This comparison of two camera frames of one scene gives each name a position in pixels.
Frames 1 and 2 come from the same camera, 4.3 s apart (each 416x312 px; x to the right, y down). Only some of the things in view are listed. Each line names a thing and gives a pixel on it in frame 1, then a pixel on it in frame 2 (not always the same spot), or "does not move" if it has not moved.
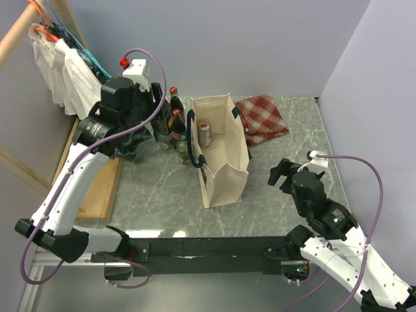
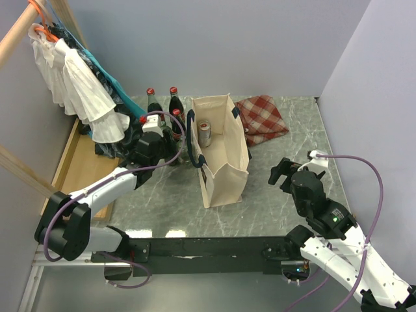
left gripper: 157,94 → 168,143
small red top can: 205,133 does not move
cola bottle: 178,126 does not move
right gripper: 285,167 does not move
